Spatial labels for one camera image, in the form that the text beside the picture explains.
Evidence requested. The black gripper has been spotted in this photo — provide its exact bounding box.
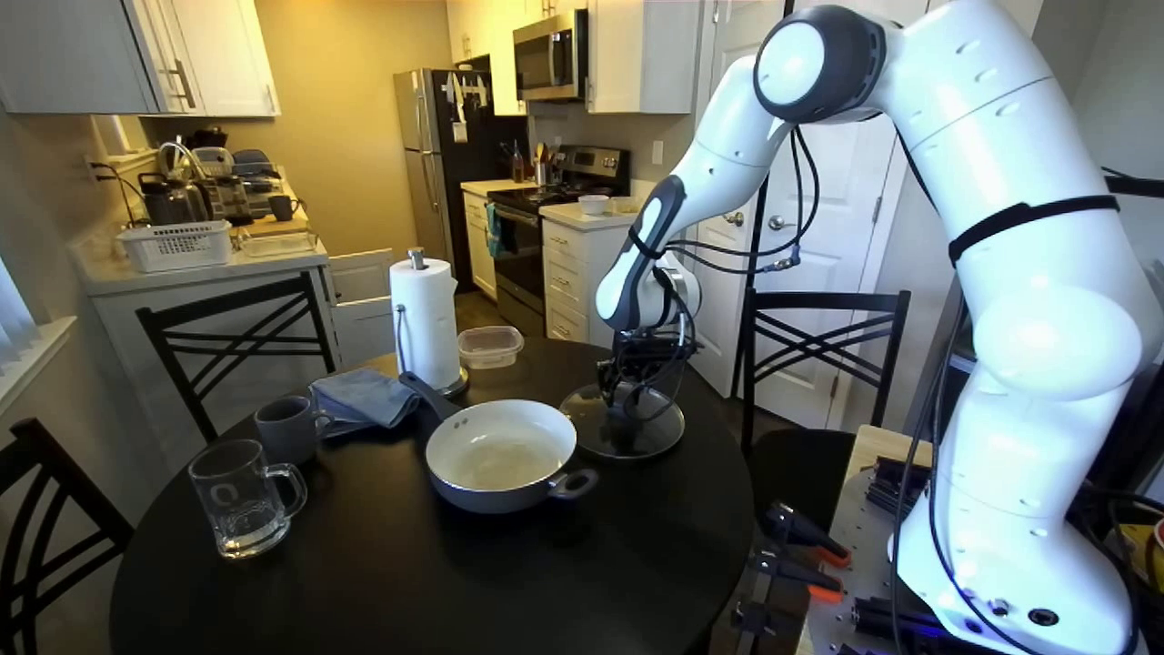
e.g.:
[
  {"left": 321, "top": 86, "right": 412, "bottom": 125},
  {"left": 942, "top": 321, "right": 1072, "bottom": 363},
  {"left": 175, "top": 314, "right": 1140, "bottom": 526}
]
[{"left": 605, "top": 317, "right": 701, "bottom": 452}]

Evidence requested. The glass lid with dark knob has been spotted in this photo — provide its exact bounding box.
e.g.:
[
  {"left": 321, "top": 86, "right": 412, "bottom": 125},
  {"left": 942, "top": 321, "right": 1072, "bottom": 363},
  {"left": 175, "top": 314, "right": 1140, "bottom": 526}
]
[{"left": 558, "top": 380, "right": 690, "bottom": 467}]

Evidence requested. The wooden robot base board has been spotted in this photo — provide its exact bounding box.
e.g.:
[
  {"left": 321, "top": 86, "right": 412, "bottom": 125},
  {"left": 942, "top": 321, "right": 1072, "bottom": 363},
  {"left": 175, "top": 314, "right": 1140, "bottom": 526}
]
[{"left": 794, "top": 422, "right": 942, "bottom": 655}]

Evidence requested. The gray pan with white inside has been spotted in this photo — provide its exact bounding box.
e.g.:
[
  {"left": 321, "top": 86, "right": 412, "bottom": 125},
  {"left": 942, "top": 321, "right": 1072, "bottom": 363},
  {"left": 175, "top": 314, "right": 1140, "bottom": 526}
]
[{"left": 421, "top": 398, "right": 609, "bottom": 517}]

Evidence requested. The clear plastic food container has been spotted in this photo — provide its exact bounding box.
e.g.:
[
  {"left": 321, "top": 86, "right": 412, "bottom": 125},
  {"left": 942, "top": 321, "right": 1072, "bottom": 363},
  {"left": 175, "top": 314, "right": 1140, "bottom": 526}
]
[{"left": 456, "top": 321, "right": 526, "bottom": 375}]

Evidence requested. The black metal chair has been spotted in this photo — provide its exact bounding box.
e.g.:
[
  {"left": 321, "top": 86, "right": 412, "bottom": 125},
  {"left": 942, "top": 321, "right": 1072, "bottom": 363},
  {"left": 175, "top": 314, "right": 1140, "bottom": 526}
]
[
  {"left": 131, "top": 270, "right": 340, "bottom": 446},
  {"left": 0, "top": 416, "right": 137, "bottom": 655},
  {"left": 729, "top": 284, "right": 913, "bottom": 501}
]

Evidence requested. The black clamp with orange grip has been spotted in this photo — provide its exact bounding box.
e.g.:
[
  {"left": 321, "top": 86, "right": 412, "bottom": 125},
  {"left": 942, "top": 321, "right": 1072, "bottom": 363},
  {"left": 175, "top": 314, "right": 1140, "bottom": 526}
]
[
  {"left": 746, "top": 545, "right": 846, "bottom": 610},
  {"left": 759, "top": 495, "right": 856, "bottom": 574}
]

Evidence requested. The black kitchen stove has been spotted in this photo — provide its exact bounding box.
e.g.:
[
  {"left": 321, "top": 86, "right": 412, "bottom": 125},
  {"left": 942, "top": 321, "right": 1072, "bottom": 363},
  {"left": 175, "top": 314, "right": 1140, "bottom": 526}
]
[{"left": 487, "top": 143, "right": 637, "bottom": 340}]

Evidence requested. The white paper towel roll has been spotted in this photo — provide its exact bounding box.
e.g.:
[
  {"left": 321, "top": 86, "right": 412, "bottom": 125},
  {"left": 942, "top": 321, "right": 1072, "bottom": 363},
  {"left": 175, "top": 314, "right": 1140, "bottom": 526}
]
[{"left": 386, "top": 247, "right": 468, "bottom": 400}]

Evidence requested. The blue folded cloth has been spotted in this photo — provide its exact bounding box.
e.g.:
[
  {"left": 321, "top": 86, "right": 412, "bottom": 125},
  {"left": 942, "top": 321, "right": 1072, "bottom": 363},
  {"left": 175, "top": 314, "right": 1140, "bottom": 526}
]
[{"left": 307, "top": 369, "right": 421, "bottom": 435}]

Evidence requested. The white panel door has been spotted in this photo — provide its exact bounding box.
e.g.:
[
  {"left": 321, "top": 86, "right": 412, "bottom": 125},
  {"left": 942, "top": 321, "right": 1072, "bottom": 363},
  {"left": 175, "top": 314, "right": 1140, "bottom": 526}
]
[{"left": 680, "top": 0, "right": 962, "bottom": 434}]

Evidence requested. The black and steel refrigerator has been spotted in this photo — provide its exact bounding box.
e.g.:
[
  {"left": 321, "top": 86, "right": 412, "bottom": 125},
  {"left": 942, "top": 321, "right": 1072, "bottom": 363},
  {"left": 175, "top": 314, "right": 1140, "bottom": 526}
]
[{"left": 389, "top": 52, "right": 503, "bottom": 298}]

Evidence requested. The gray ceramic mug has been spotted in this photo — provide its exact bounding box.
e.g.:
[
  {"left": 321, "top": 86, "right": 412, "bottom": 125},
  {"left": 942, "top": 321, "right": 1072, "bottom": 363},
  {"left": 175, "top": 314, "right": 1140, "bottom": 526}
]
[{"left": 251, "top": 392, "right": 327, "bottom": 468}]

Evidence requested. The stainless steel microwave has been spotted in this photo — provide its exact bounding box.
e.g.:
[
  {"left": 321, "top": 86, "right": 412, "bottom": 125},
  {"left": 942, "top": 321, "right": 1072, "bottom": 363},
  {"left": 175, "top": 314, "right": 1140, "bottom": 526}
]
[{"left": 508, "top": 7, "right": 594, "bottom": 108}]

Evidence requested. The clear glass mug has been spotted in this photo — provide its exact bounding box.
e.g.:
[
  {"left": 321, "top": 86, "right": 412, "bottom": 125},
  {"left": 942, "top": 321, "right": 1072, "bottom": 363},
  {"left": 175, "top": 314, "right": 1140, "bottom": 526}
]
[{"left": 187, "top": 435, "right": 314, "bottom": 565}]

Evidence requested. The white kitchen counter peninsula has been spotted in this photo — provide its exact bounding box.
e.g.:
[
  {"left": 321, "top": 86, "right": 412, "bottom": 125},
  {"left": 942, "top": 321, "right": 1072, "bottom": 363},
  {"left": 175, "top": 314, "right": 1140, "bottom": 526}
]
[{"left": 70, "top": 230, "right": 335, "bottom": 475}]

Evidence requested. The clear plastic storage bin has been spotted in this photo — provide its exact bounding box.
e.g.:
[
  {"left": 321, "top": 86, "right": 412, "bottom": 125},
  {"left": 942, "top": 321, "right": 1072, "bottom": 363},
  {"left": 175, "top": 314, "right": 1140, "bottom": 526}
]
[{"left": 112, "top": 217, "right": 238, "bottom": 275}]

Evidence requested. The dark coffee maker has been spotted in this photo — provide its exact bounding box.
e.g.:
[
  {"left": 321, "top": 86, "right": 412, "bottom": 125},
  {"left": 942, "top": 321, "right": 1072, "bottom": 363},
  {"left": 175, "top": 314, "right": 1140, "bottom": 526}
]
[{"left": 135, "top": 133, "right": 218, "bottom": 230}]

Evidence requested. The black metal mounting bar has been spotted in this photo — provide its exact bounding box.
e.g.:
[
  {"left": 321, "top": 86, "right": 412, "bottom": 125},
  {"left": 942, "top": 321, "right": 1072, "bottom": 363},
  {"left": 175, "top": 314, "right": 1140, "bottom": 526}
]
[{"left": 1099, "top": 163, "right": 1164, "bottom": 204}]

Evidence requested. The black wrist cable bundle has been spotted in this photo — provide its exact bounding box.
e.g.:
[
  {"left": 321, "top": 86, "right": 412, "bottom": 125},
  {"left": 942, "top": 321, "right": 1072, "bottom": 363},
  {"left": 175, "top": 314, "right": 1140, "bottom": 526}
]
[{"left": 663, "top": 116, "right": 826, "bottom": 280}]

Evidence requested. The black base cable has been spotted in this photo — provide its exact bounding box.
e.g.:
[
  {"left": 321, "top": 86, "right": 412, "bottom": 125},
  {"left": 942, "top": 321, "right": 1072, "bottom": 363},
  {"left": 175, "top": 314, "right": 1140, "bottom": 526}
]
[{"left": 880, "top": 351, "right": 977, "bottom": 633}]

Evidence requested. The tall white wall cabinet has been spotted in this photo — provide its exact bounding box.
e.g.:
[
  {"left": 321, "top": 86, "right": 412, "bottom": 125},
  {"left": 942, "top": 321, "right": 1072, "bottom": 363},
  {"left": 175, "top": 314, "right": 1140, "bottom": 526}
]
[{"left": 587, "top": 0, "right": 706, "bottom": 120}]

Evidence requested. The white upper wall cabinet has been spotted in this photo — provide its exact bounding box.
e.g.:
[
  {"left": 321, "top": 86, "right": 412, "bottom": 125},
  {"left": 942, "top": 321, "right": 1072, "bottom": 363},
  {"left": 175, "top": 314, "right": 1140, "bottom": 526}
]
[{"left": 0, "top": 0, "right": 285, "bottom": 125}]

